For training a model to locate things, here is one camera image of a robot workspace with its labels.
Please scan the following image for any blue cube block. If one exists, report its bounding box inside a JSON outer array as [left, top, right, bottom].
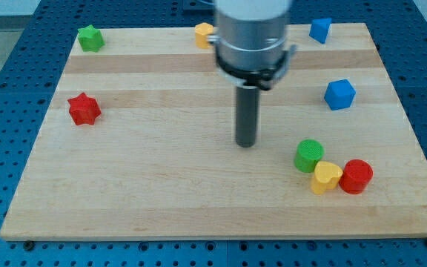
[[324, 79, 356, 111]]

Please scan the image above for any blue triangle block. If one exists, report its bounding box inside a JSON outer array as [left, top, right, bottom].
[[309, 18, 332, 44]]

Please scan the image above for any green cylinder block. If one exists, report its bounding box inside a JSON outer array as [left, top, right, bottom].
[[294, 139, 324, 173]]

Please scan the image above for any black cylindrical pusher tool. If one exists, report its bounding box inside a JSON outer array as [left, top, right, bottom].
[[235, 85, 260, 148]]

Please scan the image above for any red cylinder block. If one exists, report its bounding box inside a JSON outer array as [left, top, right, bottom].
[[339, 159, 374, 194]]

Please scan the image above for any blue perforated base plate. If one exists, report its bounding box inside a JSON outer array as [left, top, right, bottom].
[[0, 1, 427, 266]]

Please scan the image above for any wooden board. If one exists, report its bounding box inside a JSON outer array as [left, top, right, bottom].
[[0, 23, 427, 241]]

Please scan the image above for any green star block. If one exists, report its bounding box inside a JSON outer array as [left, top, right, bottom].
[[77, 24, 105, 52]]

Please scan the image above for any yellow hexagon block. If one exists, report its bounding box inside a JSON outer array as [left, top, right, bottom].
[[194, 22, 214, 49]]

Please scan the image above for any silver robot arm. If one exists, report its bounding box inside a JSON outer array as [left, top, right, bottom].
[[208, 0, 295, 90]]

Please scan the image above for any red star block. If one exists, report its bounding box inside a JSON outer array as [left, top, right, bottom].
[[67, 93, 102, 125]]

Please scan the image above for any yellow heart block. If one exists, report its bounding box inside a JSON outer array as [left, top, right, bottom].
[[311, 161, 343, 195]]

